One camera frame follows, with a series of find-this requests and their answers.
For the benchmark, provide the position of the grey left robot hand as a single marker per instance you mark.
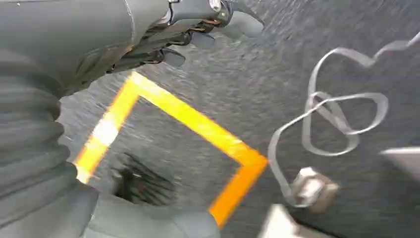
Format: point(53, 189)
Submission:
point(65, 29)

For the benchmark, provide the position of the pale metal part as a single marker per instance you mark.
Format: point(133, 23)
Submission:
point(407, 161)
point(279, 226)

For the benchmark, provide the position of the silver metal hex nut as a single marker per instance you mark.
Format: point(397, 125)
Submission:
point(311, 190)

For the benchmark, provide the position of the ribbed grey left arm sleeve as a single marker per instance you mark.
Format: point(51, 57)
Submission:
point(29, 138)

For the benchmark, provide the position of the yellow tape frame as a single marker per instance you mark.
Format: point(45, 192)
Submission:
point(197, 122)

